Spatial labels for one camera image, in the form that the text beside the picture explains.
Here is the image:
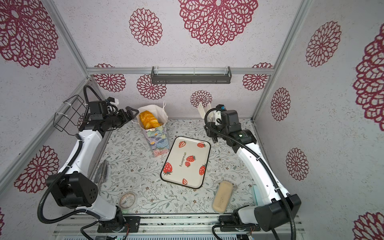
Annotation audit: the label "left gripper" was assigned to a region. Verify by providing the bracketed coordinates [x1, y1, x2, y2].
[104, 106, 140, 129]

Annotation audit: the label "white slotted spatula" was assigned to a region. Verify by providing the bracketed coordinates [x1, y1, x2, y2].
[198, 102, 214, 121]

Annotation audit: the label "long twisted bread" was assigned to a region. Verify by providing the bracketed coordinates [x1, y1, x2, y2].
[139, 111, 162, 130]

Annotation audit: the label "floral paper bag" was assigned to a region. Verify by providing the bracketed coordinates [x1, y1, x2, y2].
[137, 101, 170, 157]

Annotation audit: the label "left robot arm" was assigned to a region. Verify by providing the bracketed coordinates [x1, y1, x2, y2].
[37, 107, 139, 232]

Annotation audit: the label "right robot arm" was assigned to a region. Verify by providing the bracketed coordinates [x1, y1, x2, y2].
[205, 122, 302, 240]

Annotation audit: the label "beige oblong bread loaf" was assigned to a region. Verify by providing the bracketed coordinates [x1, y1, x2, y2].
[212, 181, 234, 214]

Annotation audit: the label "black rimmed white tray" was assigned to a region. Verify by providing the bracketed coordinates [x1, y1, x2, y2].
[160, 136, 211, 190]

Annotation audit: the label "metal tongs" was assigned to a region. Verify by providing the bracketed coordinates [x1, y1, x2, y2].
[94, 160, 109, 193]

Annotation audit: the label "clear tape roll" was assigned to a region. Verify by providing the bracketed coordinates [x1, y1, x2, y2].
[119, 192, 137, 210]

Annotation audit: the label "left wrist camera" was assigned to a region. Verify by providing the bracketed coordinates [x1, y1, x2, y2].
[88, 101, 108, 121]

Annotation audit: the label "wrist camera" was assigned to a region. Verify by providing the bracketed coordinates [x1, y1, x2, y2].
[221, 110, 241, 133]
[88, 101, 108, 121]

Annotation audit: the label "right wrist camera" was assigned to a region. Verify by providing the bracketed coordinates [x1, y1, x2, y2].
[221, 110, 241, 133]

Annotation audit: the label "black wire wall basket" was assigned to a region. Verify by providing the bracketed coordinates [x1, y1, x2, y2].
[53, 95, 86, 136]

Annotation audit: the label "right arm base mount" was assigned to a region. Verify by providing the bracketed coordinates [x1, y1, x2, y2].
[219, 215, 261, 232]

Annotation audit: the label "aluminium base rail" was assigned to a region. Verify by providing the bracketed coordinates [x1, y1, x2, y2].
[48, 214, 309, 240]

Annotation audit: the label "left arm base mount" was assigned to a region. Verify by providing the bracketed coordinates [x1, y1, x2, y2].
[97, 216, 141, 233]

